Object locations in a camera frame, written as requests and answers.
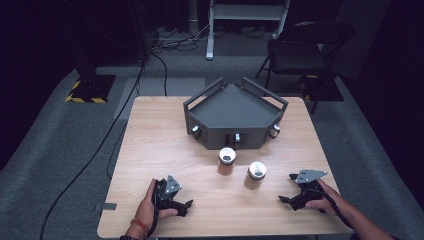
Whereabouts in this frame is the thin black floor cable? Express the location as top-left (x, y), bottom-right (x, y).
top-left (106, 122), bottom-right (129, 180)

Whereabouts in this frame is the long black floor cable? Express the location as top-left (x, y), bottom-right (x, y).
top-left (38, 56), bottom-right (148, 240)

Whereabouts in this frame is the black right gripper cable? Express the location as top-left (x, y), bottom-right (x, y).
top-left (309, 187), bottom-right (355, 230)

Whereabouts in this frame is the tangle of floor cables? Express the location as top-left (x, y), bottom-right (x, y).
top-left (151, 24), bottom-right (212, 53)

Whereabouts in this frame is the red-filled jar silver lid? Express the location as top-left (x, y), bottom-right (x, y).
top-left (217, 146), bottom-right (238, 177)

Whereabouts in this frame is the person's right hand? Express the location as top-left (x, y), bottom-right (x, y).
top-left (304, 179), bottom-right (345, 216)

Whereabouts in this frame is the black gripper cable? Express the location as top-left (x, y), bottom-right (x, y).
top-left (309, 187), bottom-right (355, 230)
top-left (145, 184), bottom-right (161, 240)

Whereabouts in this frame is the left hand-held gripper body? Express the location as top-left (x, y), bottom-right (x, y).
top-left (151, 174), bottom-right (184, 215)

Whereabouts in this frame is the grey corner rack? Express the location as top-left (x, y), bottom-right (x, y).
top-left (182, 76), bottom-right (290, 151)

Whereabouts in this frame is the black folding chair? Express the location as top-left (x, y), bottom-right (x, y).
top-left (254, 20), bottom-right (356, 116)

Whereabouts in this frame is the grey tape strip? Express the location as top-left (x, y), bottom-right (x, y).
top-left (94, 201), bottom-right (119, 213)

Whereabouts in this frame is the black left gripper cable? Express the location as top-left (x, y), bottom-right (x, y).
top-left (145, 184), bottom-right (161, 240)

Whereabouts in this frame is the person's left hand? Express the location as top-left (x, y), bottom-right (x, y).
top-left (132, 178), bottom-right (180, 231)

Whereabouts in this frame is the curved black floor cable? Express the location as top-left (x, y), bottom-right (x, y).
top-left (151, 52), bottom-right (169, 98)

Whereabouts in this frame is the red string bracelet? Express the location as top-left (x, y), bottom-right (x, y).
top-left (130, 217), bottom-right (150, 234)

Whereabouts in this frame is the black stand base striped edge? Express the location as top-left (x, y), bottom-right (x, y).
top-left (64, 64), bottom-right (117, 105)
top-left (299, 74), bottom-right (345, 103)

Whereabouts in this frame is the brown-filled jar silver lid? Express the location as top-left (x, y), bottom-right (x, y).
top-left (244, 161), bottom-right (268, 191)

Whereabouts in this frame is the white metal stand frame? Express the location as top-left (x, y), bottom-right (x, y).
top-left (205, 0), bottom-right (292, 61)

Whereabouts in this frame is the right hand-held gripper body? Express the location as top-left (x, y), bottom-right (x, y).
top-left (289, 168), bottom-right (329, 212)

